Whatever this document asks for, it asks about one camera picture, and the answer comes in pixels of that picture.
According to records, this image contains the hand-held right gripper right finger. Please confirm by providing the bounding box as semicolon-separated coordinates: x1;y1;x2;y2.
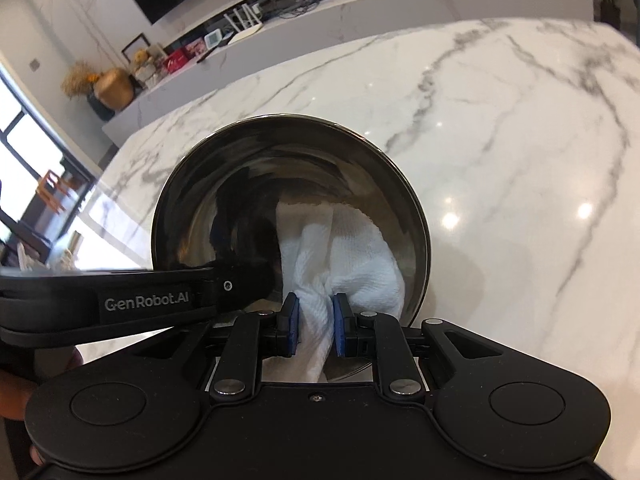
332;293;507;397

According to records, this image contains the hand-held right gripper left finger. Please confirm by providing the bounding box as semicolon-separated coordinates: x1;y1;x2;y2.
115;293;301;403

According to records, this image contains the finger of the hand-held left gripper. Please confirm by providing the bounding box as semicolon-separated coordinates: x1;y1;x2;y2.
214;257;279;314

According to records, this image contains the white cloth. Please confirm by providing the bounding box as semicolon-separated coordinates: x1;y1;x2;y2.
260;200;407;386

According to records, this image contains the blue steel bowl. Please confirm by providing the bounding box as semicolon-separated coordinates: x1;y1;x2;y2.
150;114;431;386

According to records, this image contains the person's left hand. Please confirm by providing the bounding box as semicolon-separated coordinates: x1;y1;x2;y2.
0;371;42;420

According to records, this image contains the orange chair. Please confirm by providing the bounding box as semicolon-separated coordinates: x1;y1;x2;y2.
37;170;77;214

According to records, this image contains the black framed window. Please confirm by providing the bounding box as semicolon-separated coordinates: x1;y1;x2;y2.
0;62;97;266

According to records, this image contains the gold vase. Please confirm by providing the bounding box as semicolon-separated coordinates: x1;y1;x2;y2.
93;67;136;112

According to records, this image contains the dried flower bunch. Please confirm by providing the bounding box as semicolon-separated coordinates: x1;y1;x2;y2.
61;60;99;97

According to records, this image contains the stuffed toy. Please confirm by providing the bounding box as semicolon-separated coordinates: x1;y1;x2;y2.
131;49;157;86

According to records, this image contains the white router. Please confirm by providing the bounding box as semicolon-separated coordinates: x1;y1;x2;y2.
222;4;273;47

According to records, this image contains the black picture frame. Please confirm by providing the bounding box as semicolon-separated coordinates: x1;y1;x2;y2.
121;33;151;63

